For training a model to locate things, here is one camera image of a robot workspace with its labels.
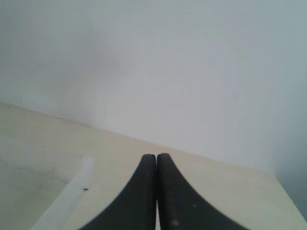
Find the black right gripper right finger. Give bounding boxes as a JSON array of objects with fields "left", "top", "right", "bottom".
[{"left": 157, "top": 153, "right": 246, "bottom": 230}]

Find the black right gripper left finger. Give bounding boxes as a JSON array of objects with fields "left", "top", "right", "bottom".
[{"left": 82, "top": 154, "right": 156, "bottom": 230}]

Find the clear plastic container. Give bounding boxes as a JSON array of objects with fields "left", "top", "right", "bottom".
[{"left": 0, "top": 158, "right": 94, "bottom": 230}]

